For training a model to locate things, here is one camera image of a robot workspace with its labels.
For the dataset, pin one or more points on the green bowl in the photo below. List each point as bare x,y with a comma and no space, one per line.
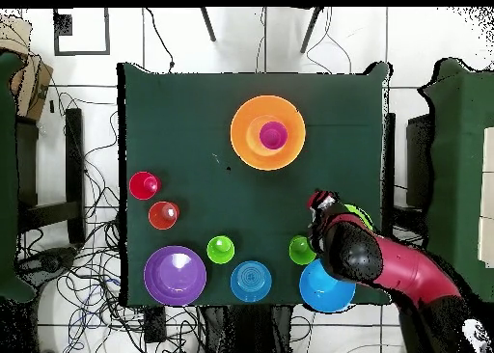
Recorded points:
362,214

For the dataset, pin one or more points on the purple cup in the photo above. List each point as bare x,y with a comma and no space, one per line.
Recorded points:
273,135

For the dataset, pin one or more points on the orange bowl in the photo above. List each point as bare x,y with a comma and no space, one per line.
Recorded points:
247,144

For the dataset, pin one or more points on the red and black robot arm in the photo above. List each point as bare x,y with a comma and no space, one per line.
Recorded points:
409,272

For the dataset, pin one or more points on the plain green cup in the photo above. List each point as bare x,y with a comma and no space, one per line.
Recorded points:
299,250

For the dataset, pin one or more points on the large blue bowl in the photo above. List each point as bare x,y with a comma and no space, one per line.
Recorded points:
320,291

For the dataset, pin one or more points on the small blue bowl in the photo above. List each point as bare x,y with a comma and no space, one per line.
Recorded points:
251,281

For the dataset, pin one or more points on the stepped green cup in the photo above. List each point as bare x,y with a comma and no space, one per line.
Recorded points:
220,250

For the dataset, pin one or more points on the green cloth covered side table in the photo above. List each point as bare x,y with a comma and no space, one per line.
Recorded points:
455,156
7,175

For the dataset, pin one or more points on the dark green table cloth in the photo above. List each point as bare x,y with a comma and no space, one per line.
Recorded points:
193,117

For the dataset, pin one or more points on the orange cup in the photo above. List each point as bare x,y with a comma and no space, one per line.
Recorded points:
160,216

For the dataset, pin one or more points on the purple bowl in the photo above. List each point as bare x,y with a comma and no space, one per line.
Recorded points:
175,276

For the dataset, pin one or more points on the black tripod leg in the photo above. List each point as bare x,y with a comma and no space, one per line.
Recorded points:
311,29
208,25

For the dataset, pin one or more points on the red cup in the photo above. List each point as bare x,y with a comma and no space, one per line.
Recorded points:
139,185

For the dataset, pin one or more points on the black power adapter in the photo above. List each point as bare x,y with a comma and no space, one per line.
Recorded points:
154,326

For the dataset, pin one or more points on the grey base with knob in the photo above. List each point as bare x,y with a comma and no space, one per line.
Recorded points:
50,262

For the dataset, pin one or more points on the cardboard box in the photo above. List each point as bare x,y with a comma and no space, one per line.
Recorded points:
32,86

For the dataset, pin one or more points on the black stand frame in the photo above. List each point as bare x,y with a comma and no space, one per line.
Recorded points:
389,144
75,156

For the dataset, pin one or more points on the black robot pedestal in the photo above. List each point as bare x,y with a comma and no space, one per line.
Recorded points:
247,330

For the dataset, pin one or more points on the black square floor frame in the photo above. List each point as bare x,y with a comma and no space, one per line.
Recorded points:
63,25

